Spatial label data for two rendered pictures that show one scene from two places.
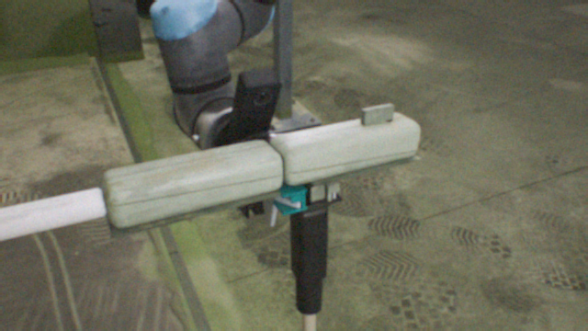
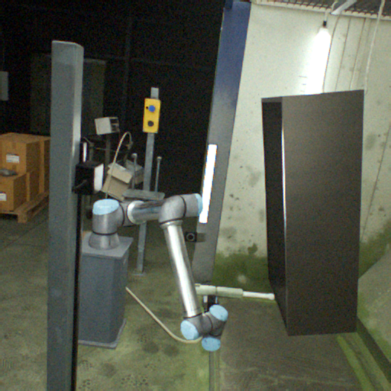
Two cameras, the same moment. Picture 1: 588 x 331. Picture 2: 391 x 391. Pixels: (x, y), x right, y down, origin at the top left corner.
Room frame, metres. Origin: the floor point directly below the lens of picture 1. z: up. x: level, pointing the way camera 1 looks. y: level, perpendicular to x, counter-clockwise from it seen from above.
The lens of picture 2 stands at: (2.09, 0.62, 1.55)
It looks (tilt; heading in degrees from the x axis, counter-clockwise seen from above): 14 degrees down; 205
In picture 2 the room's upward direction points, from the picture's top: 7 degrees clockwise
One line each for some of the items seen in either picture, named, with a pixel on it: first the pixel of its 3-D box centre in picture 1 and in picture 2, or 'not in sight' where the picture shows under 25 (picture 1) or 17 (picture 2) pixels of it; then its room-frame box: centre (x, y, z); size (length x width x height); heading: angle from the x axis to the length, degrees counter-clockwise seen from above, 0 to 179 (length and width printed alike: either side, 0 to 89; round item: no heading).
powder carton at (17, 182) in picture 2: not in sight; (7, 189); (-0.47, -3.05, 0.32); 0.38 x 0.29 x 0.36; 32
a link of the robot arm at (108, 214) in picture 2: not in sight; (106, 215); (0.49, -0.73, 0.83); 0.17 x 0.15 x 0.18; 157
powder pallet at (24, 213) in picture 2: not in sight; (12, 199); (-0.76, -3.36, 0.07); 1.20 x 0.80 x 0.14; 32
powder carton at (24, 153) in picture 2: not in sight; (21, 154); (-0.80, -3.23, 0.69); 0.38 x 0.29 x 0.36; 27
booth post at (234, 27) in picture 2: not in sight; (216, 159); (-0.45, -0.45, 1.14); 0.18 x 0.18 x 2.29; 25
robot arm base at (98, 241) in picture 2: not in sight; (104, 236); (0.50, -0.73, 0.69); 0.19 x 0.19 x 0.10
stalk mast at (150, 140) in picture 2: not in sight; (147, 186); (-0.35, -1.02, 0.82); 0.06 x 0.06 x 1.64; 25
